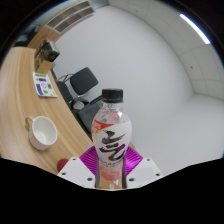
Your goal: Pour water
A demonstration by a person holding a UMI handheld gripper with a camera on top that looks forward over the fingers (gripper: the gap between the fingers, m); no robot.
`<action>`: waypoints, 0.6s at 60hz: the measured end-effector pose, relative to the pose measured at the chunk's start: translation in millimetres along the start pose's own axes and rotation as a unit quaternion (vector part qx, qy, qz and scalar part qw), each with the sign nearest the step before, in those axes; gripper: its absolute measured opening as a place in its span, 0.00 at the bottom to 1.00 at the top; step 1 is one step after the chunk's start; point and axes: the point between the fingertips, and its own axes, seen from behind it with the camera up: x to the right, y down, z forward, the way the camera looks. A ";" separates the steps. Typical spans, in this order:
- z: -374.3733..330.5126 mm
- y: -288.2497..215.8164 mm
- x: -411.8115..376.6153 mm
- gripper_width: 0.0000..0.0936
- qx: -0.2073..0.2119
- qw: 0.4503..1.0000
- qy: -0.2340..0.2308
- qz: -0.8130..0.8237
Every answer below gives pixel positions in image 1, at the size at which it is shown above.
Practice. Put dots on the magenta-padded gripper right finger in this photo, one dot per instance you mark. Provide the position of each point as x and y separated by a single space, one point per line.
144 171

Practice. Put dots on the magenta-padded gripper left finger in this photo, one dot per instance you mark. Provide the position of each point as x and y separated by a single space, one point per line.
77 171

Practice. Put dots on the clear pink drink bottle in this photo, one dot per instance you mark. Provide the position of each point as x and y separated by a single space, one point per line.
111 140

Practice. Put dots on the flat round red coaster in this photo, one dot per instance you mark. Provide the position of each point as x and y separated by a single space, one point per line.
62 165

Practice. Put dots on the white speckled mug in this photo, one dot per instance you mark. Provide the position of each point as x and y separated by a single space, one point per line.
42 133

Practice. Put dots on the black office chair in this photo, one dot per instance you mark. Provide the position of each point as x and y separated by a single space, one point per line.
83 80

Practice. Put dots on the white green printed leaflet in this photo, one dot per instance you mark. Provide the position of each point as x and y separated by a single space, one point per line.
44 85

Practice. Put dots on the tan cardboard box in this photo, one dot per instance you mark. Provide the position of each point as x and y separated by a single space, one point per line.
44 66

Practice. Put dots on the dark brown box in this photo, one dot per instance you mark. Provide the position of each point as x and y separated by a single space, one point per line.
38 55

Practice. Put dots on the ceiling light panel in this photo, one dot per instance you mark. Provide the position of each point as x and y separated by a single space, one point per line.
195 28

